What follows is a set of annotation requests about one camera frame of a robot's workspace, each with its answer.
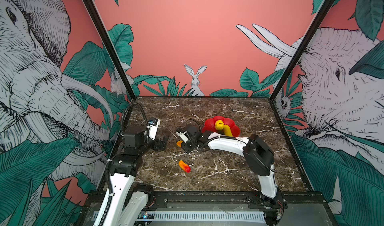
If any yellow fake lemon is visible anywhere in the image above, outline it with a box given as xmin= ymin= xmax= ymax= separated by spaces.
xmin=215 ymin=120 xmax=225 ymax=131

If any orange red fake peach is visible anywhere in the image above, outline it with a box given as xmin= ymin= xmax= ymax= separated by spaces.
xmin=179 ymin=160 xmax=191 ymax=173

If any yellow fake banana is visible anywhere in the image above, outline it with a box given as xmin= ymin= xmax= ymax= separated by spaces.
xmin=223 ymin=125 xmax=233 ymax=137

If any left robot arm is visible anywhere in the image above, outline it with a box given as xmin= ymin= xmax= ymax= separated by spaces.
xmin=94 ymin=129 xmax=170 ymax=226

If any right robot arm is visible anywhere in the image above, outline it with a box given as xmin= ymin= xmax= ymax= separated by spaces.
xmin=176 ymin=126 xmax=284 ymax=210

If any red flower-shaped bowl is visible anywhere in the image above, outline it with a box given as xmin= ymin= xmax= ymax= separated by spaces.
xmin=202 ymin=116 xmax=241 ymax=137

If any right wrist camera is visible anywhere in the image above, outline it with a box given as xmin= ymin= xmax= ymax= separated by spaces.
xmin=176 ymin=131 xmax=189 ymax=143

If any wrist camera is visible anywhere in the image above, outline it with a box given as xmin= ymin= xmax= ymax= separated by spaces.
xmin=176 ymin=131 xmax=189 ymax=143
xmin=148 ymin=118 xmax=161 ymax=140

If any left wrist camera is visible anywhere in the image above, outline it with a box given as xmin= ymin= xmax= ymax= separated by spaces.
xmin=148 ymin=118 xmax=161 ymax=140

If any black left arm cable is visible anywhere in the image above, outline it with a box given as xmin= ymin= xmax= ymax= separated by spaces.
xmin=121 ymin=101 xmax=151 ymax=135

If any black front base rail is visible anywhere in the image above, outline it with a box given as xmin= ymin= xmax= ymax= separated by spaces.
xmin=83 ymin=190 xmax=328 ymax=210

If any left black frame post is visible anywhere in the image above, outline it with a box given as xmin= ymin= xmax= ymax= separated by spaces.
xmin=82 ymin=0 xmax=137 ymax=101

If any black frame post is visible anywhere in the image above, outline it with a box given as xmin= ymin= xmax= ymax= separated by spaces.
xmin=82 ymin=0 xmax=137 ymax=101
xmin=269 ymin=0 xmax=335 ymax=101

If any right black frame post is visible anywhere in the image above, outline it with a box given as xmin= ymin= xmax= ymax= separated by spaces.
xmin=269 ymin=0 xmax=335 ymax=101

